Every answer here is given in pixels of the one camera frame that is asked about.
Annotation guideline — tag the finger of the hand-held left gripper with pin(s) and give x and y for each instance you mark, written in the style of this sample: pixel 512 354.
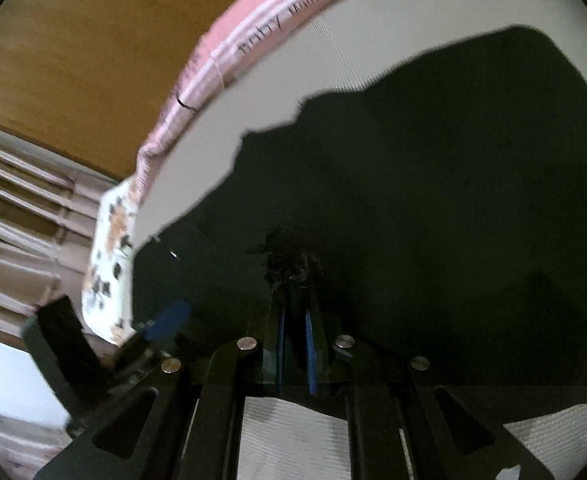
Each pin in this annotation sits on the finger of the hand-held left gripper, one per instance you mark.
pixel 63 345
pixel 168 320

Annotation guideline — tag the pink striped tree-print pillow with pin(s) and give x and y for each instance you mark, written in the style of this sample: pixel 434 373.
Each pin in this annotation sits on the pink striped tree-print pillow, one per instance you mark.
pixel 253 25

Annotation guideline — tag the black pants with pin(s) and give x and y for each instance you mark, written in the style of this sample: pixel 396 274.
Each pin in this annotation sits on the black pants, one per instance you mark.
pixel 423 210

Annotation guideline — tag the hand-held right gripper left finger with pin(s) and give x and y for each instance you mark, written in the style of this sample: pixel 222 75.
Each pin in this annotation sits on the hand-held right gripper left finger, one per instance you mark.
pixel 279 345

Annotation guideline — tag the wooden headboard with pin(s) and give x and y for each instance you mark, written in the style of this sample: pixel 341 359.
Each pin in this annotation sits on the wooden headboard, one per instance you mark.
pixel 98 60

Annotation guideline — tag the beige curtain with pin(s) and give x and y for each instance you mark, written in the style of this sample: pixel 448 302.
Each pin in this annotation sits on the beige curtain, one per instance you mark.
pixel 13 220

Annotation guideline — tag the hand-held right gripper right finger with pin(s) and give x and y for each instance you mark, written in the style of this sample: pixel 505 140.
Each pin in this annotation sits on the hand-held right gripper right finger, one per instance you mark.
pixel 312 355

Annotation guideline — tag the grey bed cover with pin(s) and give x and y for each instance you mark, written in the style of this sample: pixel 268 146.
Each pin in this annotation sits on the grey bed cover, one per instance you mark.
pixel 373 35

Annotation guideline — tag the white floral pillow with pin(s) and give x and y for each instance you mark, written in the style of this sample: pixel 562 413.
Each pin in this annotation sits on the white floral pillow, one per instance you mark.
pixel 111 240

